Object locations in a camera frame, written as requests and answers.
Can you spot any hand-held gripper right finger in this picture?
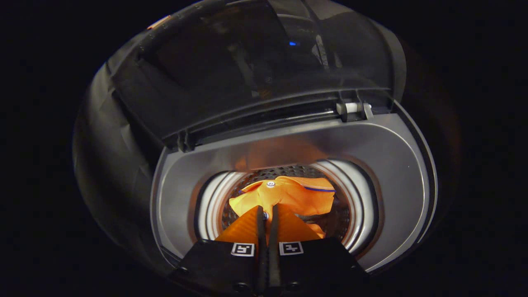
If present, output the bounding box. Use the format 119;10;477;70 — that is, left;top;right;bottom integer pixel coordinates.
268;204;370;295

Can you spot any yellow polo shirt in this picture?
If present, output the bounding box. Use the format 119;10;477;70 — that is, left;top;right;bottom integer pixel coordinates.
229;176;337;240

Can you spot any grey washing machine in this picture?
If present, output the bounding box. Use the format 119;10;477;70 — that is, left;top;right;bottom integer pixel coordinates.
151;101;438;275

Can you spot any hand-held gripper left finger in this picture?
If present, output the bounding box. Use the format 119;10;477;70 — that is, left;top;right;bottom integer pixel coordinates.
171;205;266;295

